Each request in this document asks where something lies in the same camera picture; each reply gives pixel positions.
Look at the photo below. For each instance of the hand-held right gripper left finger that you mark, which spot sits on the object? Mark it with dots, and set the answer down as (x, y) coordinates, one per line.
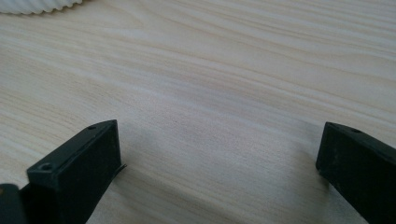
(77, 174)

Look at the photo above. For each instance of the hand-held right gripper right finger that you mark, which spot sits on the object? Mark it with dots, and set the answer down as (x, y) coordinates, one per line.
(361, 168)

